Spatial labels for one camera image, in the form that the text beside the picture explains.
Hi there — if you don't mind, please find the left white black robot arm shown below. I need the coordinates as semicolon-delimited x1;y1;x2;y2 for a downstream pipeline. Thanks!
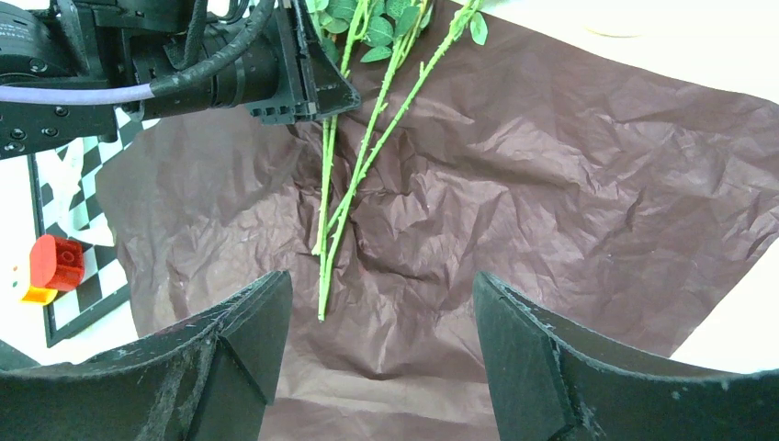
1;1;361;159

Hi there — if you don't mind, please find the dark red wrapping paper sheet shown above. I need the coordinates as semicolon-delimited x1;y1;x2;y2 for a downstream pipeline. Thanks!
96;17;778;440

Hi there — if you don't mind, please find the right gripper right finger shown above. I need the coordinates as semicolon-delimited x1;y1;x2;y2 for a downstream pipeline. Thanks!
472;272;778;440

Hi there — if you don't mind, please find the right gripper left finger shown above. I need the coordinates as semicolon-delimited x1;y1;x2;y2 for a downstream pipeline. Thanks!
1;271;293;440

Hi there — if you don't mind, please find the black white chessboard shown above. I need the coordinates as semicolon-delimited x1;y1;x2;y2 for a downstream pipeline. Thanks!
27;109;158;347

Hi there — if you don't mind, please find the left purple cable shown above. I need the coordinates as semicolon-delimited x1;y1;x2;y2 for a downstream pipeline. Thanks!
0;0;278;107

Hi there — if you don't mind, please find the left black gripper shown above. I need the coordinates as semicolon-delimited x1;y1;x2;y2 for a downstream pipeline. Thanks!
122;1;362;125

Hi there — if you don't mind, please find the red paper flower bouquet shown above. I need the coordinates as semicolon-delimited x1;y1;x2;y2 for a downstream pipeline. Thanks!
304;0;490;322

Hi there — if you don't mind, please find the red toy block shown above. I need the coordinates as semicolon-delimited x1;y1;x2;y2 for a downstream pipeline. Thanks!
29;234;85;291

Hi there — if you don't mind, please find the yellow toy block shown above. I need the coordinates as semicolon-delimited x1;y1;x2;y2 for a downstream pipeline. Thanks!
20;286;59;306

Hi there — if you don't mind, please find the cream ribbon with gold lettering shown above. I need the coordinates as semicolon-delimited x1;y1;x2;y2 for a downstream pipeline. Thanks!
40;139;115;247

